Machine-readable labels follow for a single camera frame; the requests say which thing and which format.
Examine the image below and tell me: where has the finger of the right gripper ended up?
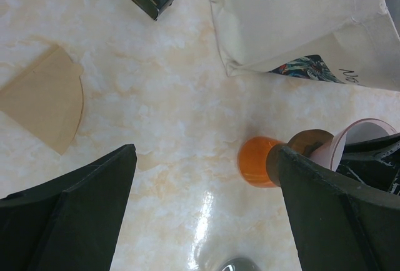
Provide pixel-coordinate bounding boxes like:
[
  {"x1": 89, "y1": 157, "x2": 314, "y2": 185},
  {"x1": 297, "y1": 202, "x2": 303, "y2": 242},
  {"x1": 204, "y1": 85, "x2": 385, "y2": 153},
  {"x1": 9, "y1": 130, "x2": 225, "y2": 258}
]
[{"x1": 336, "y1": 134, "x2": 399, "y2": 195}]

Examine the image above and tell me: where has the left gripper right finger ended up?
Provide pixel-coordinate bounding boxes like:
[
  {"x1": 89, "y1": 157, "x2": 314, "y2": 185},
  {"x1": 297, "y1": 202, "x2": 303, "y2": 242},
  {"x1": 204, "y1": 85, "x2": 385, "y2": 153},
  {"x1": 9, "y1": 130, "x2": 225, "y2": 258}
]
[{"x1": 277, "y1": 146, "x2": 399, "y2": 270}]

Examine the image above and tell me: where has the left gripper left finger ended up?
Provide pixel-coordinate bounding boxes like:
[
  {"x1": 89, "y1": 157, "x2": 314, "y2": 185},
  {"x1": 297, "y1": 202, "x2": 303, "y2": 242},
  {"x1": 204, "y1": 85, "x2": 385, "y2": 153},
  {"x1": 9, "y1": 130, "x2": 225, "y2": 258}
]
[{"x1": 1, "y1": 144, "x2": 137, "y2": 270}]

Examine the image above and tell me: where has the white paper coffee filter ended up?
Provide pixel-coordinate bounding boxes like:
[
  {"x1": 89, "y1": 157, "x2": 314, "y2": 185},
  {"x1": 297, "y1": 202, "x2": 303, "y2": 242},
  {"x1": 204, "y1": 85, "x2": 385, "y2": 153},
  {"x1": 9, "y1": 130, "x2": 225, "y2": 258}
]
[{"x1": 345, "y1": 119, "x2": 397, "y2": 144}]

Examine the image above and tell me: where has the pink glass dripper cone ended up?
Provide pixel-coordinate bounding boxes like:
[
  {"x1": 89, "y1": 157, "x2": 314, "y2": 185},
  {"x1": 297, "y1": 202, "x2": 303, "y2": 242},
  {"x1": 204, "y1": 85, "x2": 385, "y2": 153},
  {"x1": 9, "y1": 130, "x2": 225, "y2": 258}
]
[{"x1": 312, "y1": 117, "x2": 400, "y2": 172}]

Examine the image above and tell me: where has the dark wooden dripper ring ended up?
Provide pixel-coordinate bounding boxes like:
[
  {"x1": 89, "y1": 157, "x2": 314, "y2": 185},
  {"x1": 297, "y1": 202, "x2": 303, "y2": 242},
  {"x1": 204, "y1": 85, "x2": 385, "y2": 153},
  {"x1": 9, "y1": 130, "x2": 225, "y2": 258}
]
[{"x1": 265, "y1": 129, "x2": 335, "y2": 189}]

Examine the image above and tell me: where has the brown paper coffee filter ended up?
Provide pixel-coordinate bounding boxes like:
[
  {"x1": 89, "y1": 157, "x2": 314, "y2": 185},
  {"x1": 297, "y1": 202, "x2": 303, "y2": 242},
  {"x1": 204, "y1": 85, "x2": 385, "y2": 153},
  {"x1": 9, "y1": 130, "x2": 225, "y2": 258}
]
[{"x1": 1, "y1": 45, "x2": 84, "y2": 155}]

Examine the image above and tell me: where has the grey glass carafe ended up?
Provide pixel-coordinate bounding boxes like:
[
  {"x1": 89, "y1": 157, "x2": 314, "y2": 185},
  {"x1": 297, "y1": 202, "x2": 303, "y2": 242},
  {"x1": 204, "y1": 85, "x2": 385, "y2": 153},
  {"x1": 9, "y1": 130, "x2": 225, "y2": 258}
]
[{"x1": 218, "y1": 257, "x2": 261, "y2": 271}]

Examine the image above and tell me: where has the orange glass carafe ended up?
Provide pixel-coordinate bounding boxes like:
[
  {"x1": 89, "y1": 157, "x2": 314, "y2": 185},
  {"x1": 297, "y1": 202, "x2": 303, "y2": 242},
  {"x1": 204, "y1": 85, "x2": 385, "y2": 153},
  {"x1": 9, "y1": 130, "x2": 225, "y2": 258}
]
[{"x1": 237, "y1": 136, "x2": 281, "y2": 188}]

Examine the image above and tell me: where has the cream canvas tote bag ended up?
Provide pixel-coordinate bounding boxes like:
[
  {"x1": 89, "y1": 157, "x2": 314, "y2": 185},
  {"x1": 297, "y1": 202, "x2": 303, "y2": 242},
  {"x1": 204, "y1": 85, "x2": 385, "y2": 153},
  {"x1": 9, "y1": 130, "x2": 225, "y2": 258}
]
[{"x1": 211, "y1": 0, "x2": 399, "y2": 91}]

